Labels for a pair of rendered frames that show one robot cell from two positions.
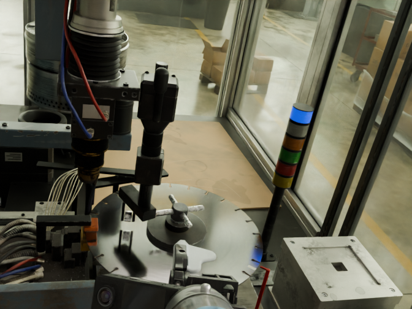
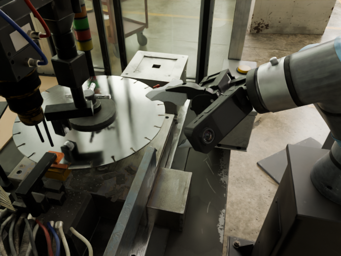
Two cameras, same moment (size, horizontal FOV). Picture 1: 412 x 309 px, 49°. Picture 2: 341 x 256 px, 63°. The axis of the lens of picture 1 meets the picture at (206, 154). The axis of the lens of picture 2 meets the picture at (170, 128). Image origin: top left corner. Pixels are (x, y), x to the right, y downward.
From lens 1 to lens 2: 0.47 m
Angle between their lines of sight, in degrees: 49
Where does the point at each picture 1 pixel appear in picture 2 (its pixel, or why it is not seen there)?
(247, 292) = not seen: hidden behind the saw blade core
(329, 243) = (137, 61)
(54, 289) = (139, 189)
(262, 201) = (50, 84)
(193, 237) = (109, 104)
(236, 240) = (123, 89)
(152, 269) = (126, 136)
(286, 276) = not seen: hidden behind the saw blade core
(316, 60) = not seen: outside the picture
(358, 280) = (169, 64)
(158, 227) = (86, 119)
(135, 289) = (219, 112)
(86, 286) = (146, 167)
